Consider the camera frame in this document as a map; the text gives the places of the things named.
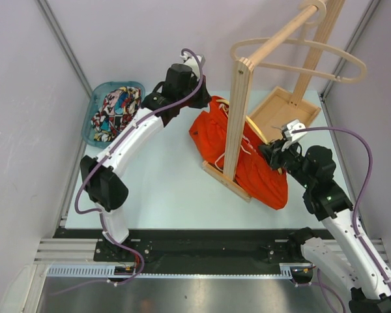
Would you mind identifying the white slotted cable duct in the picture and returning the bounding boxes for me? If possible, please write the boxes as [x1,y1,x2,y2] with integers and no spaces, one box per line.
[47,262,313,280]

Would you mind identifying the yellow round hanger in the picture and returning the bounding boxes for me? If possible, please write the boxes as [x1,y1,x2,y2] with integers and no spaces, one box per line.
[212,92,297,143]

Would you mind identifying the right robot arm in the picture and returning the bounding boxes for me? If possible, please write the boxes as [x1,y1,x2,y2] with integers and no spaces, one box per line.
[259,140,391,312]

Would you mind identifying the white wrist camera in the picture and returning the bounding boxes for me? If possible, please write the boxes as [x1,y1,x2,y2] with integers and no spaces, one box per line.
[282,119,308,151]
[181,52,205,79]

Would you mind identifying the beige wooden hanger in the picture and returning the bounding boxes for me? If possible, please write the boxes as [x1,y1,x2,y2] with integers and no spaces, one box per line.
[230,0,368,84]

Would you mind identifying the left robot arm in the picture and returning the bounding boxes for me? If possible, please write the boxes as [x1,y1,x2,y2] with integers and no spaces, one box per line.
[80,57,211,261]

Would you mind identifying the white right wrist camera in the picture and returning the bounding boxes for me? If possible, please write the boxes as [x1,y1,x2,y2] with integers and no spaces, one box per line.
[282,119,308,151]

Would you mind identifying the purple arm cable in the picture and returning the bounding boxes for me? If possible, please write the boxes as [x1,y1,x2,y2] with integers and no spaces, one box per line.
[74,48,205,288]
[291,126,391,313]

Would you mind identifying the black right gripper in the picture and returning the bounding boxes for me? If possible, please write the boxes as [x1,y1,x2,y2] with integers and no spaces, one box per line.
[258,136,314,189]

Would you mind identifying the wooden clothes rack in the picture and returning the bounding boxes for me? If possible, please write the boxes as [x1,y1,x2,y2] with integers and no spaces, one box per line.
[189,1,344,210]

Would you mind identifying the orange shorts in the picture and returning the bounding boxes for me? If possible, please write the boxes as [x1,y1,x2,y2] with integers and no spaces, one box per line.
[189,96,288,210]

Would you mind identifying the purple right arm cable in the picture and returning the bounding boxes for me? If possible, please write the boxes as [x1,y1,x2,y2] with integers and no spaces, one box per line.
[291,126,391,313]

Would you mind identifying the colourful comic print shorts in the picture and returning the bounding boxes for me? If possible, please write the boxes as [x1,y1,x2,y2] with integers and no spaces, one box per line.
[91,86,142,142]

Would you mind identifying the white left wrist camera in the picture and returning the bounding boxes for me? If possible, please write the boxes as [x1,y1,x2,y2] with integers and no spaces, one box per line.
[181,52,205,79]

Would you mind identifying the teal plastic basket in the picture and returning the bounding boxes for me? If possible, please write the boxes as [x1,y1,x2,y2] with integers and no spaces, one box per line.
[81,81,145,149]

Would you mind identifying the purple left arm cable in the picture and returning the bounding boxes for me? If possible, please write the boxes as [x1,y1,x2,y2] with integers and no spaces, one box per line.
[74,48,205,288]

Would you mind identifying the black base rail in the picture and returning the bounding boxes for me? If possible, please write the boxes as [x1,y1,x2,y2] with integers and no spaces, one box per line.
[51,228,336,284]

